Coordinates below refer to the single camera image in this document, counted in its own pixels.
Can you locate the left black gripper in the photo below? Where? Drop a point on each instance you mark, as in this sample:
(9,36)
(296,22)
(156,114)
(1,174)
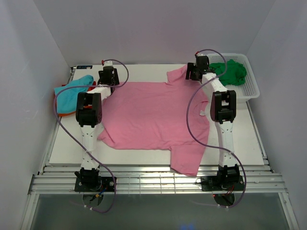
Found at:
(115,79)

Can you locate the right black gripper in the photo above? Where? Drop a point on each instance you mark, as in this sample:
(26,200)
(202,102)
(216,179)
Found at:
(190,68)

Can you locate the pink t shirt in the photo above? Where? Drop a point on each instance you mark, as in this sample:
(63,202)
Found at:
(159,116)

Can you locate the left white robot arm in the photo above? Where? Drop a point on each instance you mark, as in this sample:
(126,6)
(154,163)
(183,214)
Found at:
(89,118)

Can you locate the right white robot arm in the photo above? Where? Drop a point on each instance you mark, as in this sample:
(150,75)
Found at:
(222,113)

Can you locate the dark label sticker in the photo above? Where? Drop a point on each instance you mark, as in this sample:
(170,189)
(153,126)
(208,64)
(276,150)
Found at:
(84,67)

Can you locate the green t shirt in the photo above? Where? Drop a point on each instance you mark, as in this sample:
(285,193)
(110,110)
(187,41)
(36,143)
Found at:
(235,74)

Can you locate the cyan folded t shirt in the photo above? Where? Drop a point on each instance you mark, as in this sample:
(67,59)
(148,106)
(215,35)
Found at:
(69,95)

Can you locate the white plastic basket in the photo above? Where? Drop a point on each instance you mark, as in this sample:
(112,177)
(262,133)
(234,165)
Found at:
(244,92)

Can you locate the orange folded t shirt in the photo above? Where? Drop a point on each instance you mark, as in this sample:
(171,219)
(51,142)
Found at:
(66,101)

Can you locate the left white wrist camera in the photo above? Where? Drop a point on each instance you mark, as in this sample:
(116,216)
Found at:
(107,63)

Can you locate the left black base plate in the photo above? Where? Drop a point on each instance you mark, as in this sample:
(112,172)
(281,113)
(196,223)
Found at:
(104,184)

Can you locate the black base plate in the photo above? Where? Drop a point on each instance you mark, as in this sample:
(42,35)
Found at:
(104,184)
(214,183)

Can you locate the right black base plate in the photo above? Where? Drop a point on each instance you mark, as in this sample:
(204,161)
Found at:
(214,183)

